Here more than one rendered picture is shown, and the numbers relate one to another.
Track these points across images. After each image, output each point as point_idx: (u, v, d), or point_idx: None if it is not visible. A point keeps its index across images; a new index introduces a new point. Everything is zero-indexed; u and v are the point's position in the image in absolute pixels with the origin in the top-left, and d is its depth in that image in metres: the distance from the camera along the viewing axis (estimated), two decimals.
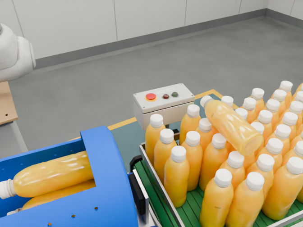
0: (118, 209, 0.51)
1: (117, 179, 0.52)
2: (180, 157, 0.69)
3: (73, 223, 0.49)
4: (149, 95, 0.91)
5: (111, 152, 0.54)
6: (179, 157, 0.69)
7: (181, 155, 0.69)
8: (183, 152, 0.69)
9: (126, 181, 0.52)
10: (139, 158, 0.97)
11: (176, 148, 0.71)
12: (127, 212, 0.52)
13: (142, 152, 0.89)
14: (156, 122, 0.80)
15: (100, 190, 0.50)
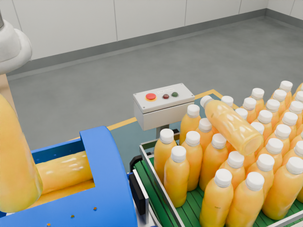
0: (117, 209, 0.51)
1: (116, 180, 0.52)
2: (180, 157, 0.69)
3: (72, 223, 0.49)
4: (149, 95, 0.91)
5: (110, 152, 0.54)
6: (179, 157, 0.69)
7: (181, 155, 0.69)
8: (183, 152, 0.69)
9: (125, 182, 0.52)
10: (139, 158, 0.97)
11: (176, 148, 0.71)
12: (126, 212, 0.52)
13: (142, 152, 0.89)
14: None
15: (99, 191, 0.50)
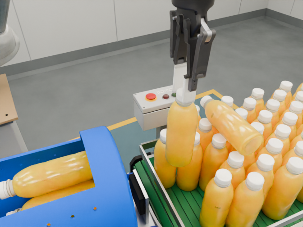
0: (117, 209, 0.51)
1: (116, 180, 0.52)
2: None
3: (72, 223, 0.49)
4: (149, 95, 0.91)
5: (110, 152, 0.54)
6: None
7: None
8: None
9: (125, 182, 0.52)
10: (139, 158, 0.97)
11: (182, 89, 0.59)
12: (126, 212, 0.52)
13: (142, 152, 0.89)
14: None
15: (99, 191, 0.50)
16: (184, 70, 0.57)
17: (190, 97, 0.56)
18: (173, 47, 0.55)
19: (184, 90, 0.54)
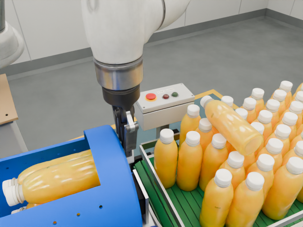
0: (123, 207, 0.52)
1: (121, 178, 0.52)
2: (12, 204, 0.52)
3: (78, 221, 0.49)
4: (149, 95, 0.91)
5: (115, 150, 0.55)
6: (12, 205, 0.52)
7: (8, 204, 0.52)
8: (6, 199, 0.52)
9: (130, 180, 0.52)
10: (139, 158, 0.97)
11: None
12: (131, 210, 0.52)
13: (142, 152, 0.89)
14: None
15: (104, 189, 0.51)
16: None
17: None
18: None
19: None
